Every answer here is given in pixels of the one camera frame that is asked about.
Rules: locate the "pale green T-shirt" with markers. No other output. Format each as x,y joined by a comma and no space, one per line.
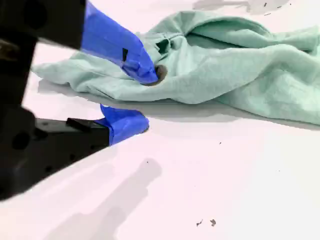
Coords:
225,70

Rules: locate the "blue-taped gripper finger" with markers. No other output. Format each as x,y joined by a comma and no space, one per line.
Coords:
125,125
112,37

